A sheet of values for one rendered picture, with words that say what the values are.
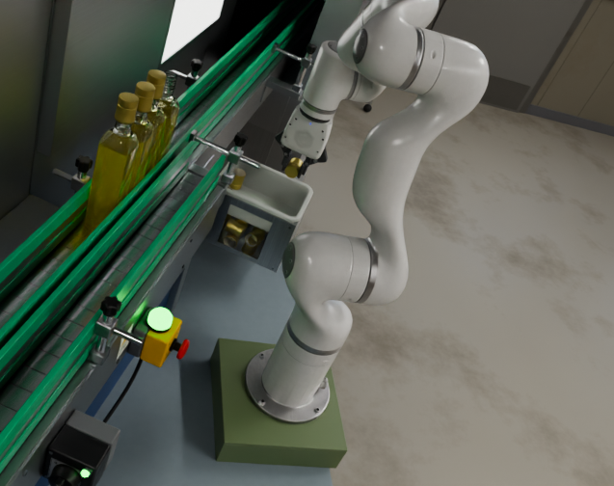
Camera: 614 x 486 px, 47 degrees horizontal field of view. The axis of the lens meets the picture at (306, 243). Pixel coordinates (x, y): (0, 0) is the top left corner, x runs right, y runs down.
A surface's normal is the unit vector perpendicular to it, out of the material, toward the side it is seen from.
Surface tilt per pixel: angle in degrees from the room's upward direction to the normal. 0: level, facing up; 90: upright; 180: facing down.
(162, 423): 0
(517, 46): 90
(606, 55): 90
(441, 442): 0
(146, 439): 0
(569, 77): 90
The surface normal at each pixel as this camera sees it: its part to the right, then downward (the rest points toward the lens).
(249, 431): 0.33, -0.72
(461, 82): 0.18, 0.54
